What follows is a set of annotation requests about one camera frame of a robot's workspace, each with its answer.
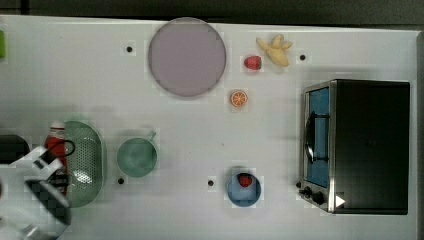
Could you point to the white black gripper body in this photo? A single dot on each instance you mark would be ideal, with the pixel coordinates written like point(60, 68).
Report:
point(39, 164)

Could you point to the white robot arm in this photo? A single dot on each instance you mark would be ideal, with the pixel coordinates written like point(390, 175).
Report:
point(31, 207)

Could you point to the green oval strainer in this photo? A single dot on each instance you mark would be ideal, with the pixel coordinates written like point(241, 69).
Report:
point(85, 165)

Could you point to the black cylinder object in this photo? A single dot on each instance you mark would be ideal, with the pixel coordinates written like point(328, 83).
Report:
point(12, 148)

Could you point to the green cup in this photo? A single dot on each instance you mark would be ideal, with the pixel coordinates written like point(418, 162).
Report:
point(138, 156)

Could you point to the green marker object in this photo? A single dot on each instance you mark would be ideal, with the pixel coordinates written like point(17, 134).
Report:
point(2, 45)

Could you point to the blue bowl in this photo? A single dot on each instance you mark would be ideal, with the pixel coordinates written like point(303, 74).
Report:
point(243, 197)

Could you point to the red strawberry in bowl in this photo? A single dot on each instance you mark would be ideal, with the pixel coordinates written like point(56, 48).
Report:
point(245, 180)

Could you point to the orange slice toy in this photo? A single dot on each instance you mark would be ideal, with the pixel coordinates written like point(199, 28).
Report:
point(238, 98)

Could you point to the red strawberry toy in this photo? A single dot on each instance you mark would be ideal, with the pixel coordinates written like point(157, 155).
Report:
point(253, 62)

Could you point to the yellow banana bunch toy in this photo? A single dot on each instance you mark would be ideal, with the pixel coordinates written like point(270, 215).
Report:
point(275, 50)

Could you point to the black toaster oven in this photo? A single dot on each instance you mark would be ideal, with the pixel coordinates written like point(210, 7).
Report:
point(356, 146)

